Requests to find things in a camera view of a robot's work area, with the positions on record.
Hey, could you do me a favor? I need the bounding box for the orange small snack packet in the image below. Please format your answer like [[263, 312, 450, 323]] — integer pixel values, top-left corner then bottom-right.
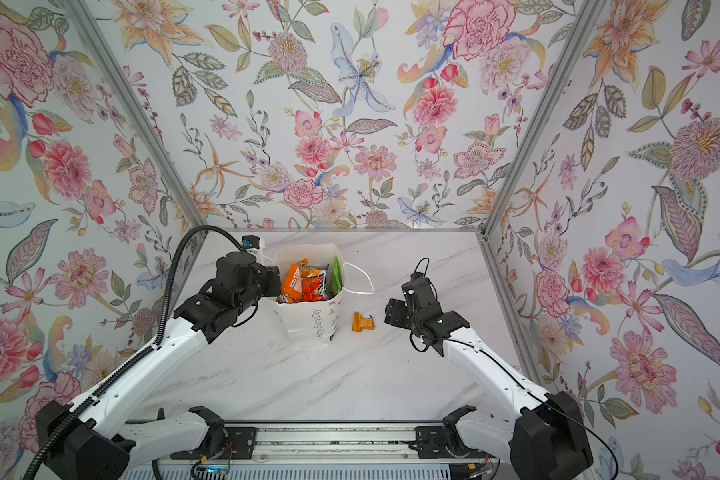
[[279, 259, 309, 304]]

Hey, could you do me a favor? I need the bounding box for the white paper gift bag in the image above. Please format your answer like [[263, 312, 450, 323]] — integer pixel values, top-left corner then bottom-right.
[[271, 243, 375, 347]]

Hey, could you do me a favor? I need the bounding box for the red snack packet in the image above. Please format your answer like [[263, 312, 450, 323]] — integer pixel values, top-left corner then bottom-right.
[[300, 266, 328, 302]]

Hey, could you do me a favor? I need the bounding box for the green Lays chips bag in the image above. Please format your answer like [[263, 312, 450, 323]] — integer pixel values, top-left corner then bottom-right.
[[327, 256, 343, 298]]

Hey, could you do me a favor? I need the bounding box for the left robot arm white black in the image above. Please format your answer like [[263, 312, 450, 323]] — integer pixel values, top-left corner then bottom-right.
[[24, 251, 281, 479]]

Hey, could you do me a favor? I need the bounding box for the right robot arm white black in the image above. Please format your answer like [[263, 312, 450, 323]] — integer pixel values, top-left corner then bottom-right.
[[385, 272, 593, 479]]

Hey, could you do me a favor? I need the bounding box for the small orange wrapped candy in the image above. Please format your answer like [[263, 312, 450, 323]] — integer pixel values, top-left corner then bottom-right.
[[352, 312, 375, 333]]

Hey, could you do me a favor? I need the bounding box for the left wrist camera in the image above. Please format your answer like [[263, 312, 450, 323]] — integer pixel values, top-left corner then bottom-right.
[[242, 235, 265, 264]]

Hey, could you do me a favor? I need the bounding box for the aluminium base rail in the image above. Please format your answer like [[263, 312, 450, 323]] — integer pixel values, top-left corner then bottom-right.
[[71, 421, 589, 466]]

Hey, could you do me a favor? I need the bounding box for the left aluminium corner post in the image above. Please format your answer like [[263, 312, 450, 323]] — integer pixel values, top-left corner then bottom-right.
[[60, 0, 205, 227]]

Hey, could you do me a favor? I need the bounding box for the aluminium corner post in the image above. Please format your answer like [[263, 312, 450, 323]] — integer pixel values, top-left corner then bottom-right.
[[60, 0, 205, 227], [481, 0, 604, 238]]

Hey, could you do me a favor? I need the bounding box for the right aluminium corner post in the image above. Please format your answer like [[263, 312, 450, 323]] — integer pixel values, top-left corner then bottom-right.
[[481, 0, 604, 238]]

